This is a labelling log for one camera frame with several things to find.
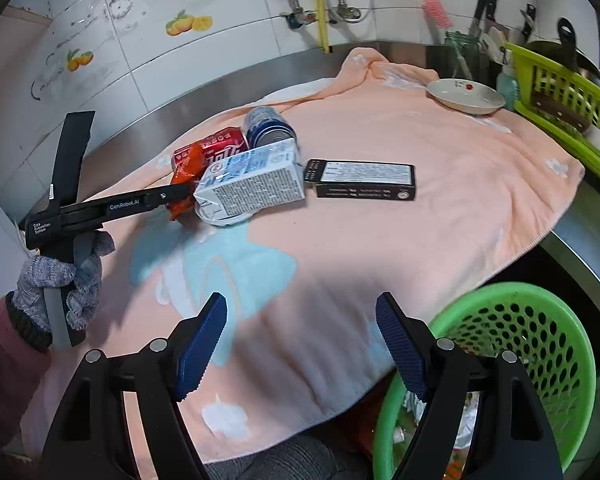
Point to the glass jar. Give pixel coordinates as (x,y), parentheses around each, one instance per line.
(455,45)

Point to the white dish with red print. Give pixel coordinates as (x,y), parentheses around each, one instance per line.
(465,100)

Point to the green plastic basket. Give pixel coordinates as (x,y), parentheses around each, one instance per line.
(545,320)

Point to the person's grey trouser leg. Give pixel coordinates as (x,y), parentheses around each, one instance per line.
(280,460)

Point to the teal plastic bottle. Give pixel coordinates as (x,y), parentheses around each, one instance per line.
(507,87)

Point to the metal angle valve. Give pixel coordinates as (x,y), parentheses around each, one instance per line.
(300,19)
(345,12)

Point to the green plastic dish rack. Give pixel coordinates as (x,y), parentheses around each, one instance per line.
(570,90)

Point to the pull-tab tin can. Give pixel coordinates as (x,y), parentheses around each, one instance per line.
(225,221)

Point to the person's left hand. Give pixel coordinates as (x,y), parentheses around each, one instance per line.
(37,275)

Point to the orange snack packet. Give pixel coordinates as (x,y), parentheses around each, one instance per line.
(187,170)

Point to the white rice paddle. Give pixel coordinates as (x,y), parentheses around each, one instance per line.
(495,40)

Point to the red soda can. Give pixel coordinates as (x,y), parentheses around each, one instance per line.
(220,145)

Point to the black cardboard box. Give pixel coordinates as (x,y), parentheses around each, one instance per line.
(360,190)

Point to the pink bottle brush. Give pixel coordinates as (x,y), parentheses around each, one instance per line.
(436,12)

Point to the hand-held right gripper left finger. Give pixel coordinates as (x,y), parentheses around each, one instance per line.
(202,350)

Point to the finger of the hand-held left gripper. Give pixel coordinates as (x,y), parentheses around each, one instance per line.
(172,195)

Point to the blue white drink can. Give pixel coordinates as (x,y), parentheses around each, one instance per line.
(265,125)

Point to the peach printed towel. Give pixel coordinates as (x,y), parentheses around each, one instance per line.
(355,240)

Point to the person's left forearm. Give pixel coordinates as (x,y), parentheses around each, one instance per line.
(0,360)

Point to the black knife holder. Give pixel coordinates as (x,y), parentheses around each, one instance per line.
(435,60)

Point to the white milk carton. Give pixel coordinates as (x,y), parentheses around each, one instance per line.
(255,185)

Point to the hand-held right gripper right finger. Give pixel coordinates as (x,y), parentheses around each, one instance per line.
(400,345)

